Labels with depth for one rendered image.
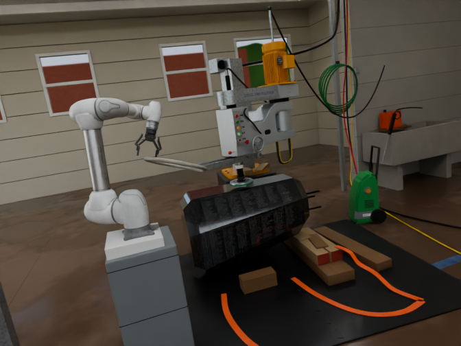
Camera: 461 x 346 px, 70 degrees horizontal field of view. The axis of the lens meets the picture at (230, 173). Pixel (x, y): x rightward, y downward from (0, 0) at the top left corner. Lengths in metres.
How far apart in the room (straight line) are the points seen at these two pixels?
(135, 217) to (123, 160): 6.99
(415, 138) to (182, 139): 5.82
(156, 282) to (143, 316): 0.21
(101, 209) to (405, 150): 4.26
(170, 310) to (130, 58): 7.59
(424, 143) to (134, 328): 4.60
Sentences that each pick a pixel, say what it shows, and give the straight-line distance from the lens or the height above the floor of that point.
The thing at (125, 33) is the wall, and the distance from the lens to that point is 9.17.
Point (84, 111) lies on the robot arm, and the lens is 2.09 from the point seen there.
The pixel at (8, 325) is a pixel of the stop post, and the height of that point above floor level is 0.35.
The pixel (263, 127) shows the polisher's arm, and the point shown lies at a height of 1.31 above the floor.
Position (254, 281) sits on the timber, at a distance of 2.86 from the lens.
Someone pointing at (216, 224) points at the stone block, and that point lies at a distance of 2.75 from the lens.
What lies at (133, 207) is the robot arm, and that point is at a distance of 2.01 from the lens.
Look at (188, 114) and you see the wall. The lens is 9.09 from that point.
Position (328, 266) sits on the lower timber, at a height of 0.11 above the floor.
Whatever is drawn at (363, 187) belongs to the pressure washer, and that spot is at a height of 0.44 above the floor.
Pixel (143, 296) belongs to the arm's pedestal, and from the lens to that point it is 2.08.
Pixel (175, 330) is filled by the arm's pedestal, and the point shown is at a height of 0.27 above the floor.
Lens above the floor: 1.55
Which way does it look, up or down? 12 degrees down
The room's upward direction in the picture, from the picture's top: 8 degrees counter-clockwise
